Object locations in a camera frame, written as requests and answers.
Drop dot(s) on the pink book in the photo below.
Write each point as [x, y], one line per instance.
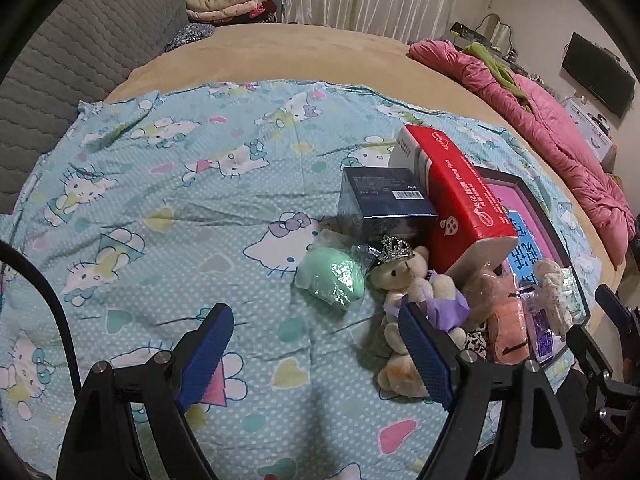
[520, 205]

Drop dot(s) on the green cloth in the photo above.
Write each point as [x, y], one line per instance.
[492, 62]

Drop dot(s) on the pink quilt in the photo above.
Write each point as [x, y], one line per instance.
[565, 135]

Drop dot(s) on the small table mirror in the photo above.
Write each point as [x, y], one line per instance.
[500, 32]

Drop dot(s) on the white floral cloth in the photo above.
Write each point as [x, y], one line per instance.
[550, 285]

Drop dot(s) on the black flat screen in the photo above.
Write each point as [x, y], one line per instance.
[595, 72]

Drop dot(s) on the dark box tray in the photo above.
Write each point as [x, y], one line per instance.
[500, 177]

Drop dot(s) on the green foam ball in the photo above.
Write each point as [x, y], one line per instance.
[325, 272]

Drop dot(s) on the purple white cotton pad packet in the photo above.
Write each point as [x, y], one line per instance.
[545, 340]

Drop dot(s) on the stack of folded clothes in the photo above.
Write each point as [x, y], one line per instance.
[220, 2]

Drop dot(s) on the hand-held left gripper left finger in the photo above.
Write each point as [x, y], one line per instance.
[205, 355]

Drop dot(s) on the plush bear with crown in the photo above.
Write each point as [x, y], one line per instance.
[397, 275]

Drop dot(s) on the speckled dark cloth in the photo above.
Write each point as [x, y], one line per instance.
[192, 35]

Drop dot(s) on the white storage boxes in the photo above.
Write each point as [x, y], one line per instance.
[590, 130]

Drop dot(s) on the cartoon cat printed blanket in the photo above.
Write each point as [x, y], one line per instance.
[175, 260]

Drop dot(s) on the leopard print cloth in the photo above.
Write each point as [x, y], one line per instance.
[474, 342]

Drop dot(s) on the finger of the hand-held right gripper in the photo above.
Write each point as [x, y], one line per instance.
[617, 320]
[585, 355]

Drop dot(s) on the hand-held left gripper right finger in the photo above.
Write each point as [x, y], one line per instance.
[425, 360]

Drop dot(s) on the black cardboard box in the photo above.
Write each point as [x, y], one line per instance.
[385, 200]

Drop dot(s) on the red tissue pack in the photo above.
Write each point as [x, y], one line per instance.
[465, 195]

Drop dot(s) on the grey quilted sofa cover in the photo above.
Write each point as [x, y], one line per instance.
[100, 35]

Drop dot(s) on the orange towel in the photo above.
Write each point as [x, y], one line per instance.
[510, 325]

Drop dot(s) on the tan bed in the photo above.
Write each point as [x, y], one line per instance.
[300, 55]

